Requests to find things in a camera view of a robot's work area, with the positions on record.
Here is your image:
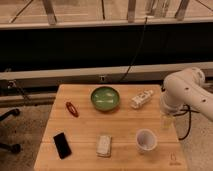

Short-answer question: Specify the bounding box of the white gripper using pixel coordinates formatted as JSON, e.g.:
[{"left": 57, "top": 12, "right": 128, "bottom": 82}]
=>
[{"left": 160, "top": 98, "right": 181, "bottom": 130}]

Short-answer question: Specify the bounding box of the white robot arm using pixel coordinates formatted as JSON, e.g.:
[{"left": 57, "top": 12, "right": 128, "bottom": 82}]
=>
[{"left": 159, "top": 67, "right": 213, "bottom": 130}]

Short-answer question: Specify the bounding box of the white paper cup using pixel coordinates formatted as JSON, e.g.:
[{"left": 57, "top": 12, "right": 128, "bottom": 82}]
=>
[{"left": 135, "top": 129, "right": 158, "bottom": 154}]

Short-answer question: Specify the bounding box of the white plastic bottle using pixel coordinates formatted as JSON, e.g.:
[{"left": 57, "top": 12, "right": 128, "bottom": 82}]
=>
[{"left": 131, "top": 90, "right": 154, "bottom": 109}]

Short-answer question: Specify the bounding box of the green bowl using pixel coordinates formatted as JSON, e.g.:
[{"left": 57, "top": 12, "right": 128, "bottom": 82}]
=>
[{"left": 90, "top": 86, "right": 120, "bottom": 112}]

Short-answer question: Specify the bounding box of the white sponge block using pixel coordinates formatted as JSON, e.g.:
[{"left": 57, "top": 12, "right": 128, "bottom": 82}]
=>
[{"left": 96, "top": 135, "right": 112, "bottom": 157}]

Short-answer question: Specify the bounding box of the wooden table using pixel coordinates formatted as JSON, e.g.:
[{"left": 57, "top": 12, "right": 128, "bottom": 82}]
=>
[{"left": 34, "top": 84, "right": 187, "bottom": 171}]

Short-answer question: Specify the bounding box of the black smartphone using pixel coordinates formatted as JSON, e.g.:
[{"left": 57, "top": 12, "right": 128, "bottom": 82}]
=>
[{"left": 53, "top": 133, "right": 72, "bottom": 159}]

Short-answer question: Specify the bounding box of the black office chair base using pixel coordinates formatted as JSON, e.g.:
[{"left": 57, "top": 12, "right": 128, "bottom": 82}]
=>
[{"left": 0, "top": 108, "right": 22, "bottom": 155}]

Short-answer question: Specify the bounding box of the black floor cable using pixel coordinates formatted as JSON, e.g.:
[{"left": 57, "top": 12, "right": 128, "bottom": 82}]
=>
[{"left": 173, "top": 104, "right": 201, "bottom": 141}]

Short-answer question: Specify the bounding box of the black hanging cable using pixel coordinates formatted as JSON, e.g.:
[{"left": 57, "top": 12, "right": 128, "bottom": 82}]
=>
[{"left": 118, "top": 16, "right": 149, "bottom": 83}]

